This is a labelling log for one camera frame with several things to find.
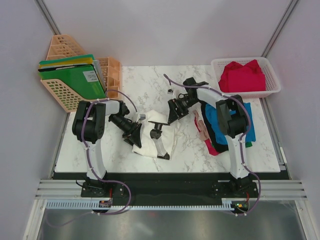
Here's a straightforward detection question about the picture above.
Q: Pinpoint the red t shirt in basket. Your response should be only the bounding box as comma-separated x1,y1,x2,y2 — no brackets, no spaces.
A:
218,59,266,93

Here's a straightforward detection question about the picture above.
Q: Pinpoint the green file folder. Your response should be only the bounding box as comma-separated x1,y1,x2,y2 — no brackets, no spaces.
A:
38,60,105,100

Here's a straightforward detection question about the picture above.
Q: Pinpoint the blue t shirt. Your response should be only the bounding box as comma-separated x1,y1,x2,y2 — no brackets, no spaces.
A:
204,102,256,146

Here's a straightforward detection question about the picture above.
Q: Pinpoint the purple cable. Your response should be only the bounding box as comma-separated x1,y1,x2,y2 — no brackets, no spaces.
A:
162,73,262,217
46,89,138,228

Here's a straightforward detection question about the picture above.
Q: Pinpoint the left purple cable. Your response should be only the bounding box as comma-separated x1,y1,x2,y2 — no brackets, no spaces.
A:
46,89,138,228

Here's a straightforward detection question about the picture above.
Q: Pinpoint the white t shirt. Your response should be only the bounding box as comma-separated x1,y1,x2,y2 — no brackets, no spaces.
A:
132,110,180,160

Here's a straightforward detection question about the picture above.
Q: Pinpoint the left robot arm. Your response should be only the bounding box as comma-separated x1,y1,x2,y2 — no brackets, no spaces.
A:
72,99,142,197

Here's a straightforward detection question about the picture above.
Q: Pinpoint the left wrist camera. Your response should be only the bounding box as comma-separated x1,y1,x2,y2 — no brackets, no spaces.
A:
136,113,146,123

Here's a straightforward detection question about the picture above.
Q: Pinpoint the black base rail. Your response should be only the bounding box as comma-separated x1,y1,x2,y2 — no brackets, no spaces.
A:
53,170,289,206

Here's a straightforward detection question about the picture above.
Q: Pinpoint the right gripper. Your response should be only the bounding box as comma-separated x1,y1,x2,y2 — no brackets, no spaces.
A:
167,96,200,125

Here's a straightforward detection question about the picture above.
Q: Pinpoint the peach plastic file organizer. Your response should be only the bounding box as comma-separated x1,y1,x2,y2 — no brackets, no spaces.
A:
40,34,122,113

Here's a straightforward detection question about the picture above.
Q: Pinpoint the beige pink t shirt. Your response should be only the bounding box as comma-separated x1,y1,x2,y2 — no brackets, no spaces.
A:
193,110,210,141

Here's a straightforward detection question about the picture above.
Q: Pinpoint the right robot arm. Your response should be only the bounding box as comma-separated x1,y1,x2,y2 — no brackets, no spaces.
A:
163,74,257,198

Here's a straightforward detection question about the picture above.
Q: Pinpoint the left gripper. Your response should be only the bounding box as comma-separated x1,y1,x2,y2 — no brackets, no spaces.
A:
109,114,142,150

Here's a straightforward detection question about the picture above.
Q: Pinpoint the white slotted cable duct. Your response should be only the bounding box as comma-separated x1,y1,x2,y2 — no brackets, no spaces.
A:
45,199,236,211

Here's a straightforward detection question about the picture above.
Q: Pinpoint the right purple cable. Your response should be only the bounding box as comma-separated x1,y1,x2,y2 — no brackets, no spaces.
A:
162,73,262,217

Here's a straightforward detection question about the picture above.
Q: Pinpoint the black t shirt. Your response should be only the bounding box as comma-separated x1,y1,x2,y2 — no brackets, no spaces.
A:
200,101,229,154

